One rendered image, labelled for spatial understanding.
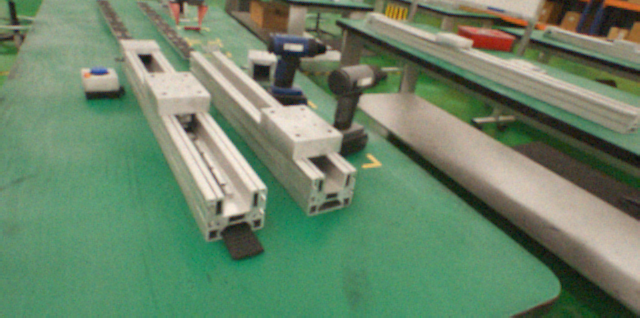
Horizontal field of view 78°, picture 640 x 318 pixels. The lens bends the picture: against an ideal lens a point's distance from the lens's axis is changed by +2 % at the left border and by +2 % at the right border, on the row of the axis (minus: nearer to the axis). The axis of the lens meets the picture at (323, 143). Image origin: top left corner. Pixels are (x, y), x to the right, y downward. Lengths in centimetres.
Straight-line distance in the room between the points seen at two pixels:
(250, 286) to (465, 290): 34
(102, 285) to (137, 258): 6
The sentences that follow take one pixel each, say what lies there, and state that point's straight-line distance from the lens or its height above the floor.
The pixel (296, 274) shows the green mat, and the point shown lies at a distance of 64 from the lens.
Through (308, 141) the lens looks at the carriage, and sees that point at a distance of 75.
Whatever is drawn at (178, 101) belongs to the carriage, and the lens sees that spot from 90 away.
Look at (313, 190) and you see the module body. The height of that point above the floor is 84.
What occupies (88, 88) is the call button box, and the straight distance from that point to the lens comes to 121.
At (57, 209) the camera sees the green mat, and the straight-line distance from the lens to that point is 80.
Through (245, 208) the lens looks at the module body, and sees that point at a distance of 68.
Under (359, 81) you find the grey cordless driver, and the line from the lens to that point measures 91.
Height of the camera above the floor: 124
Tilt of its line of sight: 26 degrees down
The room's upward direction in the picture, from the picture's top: 10 degrees clockwise
